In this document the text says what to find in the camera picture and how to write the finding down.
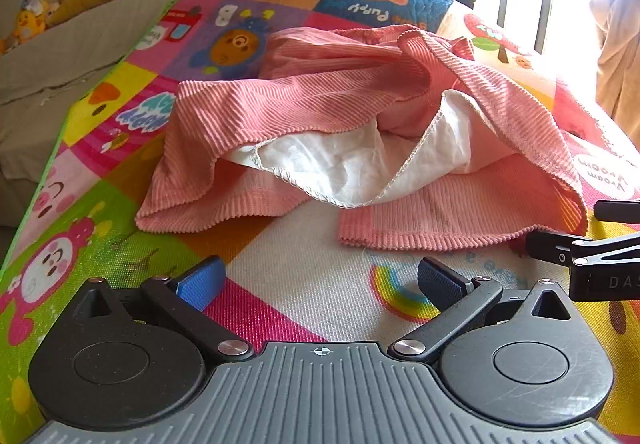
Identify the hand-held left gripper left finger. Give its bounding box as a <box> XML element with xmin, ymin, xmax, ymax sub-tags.
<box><xmin>80</xmin><ymin>255</ymin><xmax>256</xmax><ymax>366</ymax></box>

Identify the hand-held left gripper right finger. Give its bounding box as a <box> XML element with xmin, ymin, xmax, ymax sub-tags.
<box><xmin>388</xmin><ymin>255</ymin><xmax>575</xmax><ymax>366</ymax></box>

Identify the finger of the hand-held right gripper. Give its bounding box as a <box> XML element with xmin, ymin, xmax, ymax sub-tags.
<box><xmin>524</xmin><ymin>229</ymin><xmax>640</xmax><ymax>271</ymax></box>
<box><xmin>594</xmin><ymin>199</ymin><xmax>640</xmax><ymax>225</ymax></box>

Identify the pink corduroy garment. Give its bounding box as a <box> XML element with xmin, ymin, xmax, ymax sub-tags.
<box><xmin>135</xmin><ymin>24</ymin><xmax>589</xmax><ymax>251</ymax></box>

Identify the colourful cartoon printed blanket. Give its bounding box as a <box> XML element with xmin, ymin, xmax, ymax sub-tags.
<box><xmin>0</xmin><ymin>0</ymin><xmax>640</xmax><ymax>444</ymax></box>

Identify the hanging beige cloth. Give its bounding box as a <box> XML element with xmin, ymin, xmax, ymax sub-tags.
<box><xmin>589</xmin><ymin>0</ymin><xmax>640</xmax><ymax>151</ymax></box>

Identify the bed with beige cover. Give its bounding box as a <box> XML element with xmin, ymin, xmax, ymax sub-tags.
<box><xmin>0</xmin><ymin>0</ymin><xmax>211</xmax><ymax>230</ymax></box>

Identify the yellow chick plush toy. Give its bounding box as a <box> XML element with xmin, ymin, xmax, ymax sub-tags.
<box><xmin>12</xmin><ymin>6</ymin><xmax>48</xmax><ymax>50</ymax></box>

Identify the black window frame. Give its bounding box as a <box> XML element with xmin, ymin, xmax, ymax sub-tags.
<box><xmin>500</xmin><ymin>0</ymin><xmax>558</xmax><ymax>56</ymax></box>

